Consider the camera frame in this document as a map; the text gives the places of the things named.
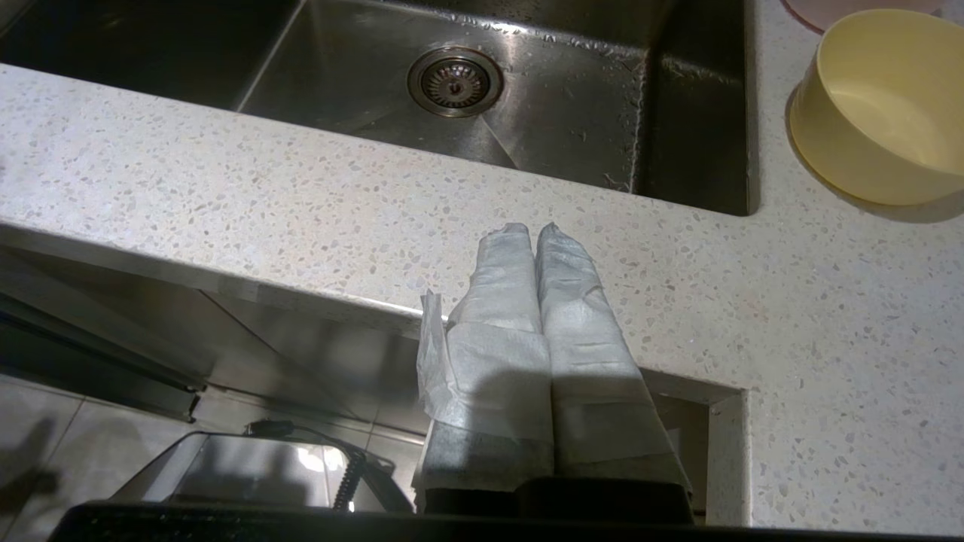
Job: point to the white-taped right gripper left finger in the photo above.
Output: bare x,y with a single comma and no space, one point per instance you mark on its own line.
497,361

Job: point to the stainless steel sink basin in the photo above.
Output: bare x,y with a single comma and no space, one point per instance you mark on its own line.
339,75

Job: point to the round metal drain strainer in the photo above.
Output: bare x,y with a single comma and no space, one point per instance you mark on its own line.
455,81

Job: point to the yellow plastic bowl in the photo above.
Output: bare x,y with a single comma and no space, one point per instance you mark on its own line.
881,113

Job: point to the grey base cabinet under counter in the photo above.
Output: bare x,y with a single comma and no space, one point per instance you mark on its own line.
324,354

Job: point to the grey robot base chassis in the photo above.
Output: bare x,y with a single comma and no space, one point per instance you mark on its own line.
241,470

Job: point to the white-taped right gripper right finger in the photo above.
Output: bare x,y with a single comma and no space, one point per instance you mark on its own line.
595,391

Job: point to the pink plastic bowl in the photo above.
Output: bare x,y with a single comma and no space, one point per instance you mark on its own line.
828,11

